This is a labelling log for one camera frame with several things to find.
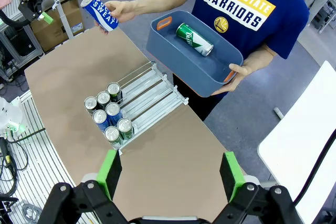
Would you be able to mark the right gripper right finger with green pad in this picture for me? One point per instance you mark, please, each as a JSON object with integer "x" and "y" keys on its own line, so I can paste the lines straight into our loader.
{"x": 232, "y": 174}

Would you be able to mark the person in blue Warriors shirt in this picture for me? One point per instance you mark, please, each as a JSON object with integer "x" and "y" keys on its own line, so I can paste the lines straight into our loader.
{"x": 283, "y": 24}

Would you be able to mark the big brown cardboard box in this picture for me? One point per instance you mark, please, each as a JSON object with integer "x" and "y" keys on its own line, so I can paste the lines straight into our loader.
{"x": 50, "y": 32}

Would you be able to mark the black computer case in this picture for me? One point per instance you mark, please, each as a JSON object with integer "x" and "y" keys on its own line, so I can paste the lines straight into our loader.
{"x": 18, "y": 41}

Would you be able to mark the white slatted robot base plate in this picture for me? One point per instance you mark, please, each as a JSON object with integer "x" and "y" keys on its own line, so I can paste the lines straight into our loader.
{"x": 39, "y": 161}

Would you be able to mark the green cider can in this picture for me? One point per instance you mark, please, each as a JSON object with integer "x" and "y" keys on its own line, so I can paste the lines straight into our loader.
{"x": 193, "y": 37}
{"x": 112, "y": 133}
{"x": 124, "y": 125}

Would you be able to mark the grey aluminium frame rack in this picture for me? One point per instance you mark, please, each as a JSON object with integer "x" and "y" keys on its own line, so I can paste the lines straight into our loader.
{"x": 31, "y": 40}

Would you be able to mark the black Pepsi can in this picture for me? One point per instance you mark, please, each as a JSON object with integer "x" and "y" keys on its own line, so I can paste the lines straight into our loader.
{"x": 103, "y": 97}
{"x": 90, "y": 102}
{"x": 113, "y": 88}

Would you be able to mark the clear plastic can dispenser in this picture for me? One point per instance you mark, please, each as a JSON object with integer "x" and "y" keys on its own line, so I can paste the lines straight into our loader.
{"x": 152, "y": 98}

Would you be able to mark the blue Pocari Sweat can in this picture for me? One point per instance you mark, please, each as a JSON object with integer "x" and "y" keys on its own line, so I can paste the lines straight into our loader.
{"x": 99, "y": 117}
{"x": 113, "y": 109}
{"x": 101, "y": 11}

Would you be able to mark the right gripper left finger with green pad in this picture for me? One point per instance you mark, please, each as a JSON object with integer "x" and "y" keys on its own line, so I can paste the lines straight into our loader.
{"x": 109, "y": 171}

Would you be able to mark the person's right hand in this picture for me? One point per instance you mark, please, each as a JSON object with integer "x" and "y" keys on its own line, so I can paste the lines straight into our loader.
{"x": 124, "y": 11}

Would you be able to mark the short grey pipe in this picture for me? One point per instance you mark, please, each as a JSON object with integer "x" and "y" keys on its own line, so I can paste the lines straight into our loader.
{"x": 278, "y": 112}

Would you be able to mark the person's left forearm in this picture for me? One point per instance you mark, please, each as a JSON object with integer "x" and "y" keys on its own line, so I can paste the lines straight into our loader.
{"x": 260, "y": 58}

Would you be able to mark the person's left hand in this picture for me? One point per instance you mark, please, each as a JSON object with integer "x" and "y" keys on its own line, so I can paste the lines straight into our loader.
{"x": 239, "y": 75}

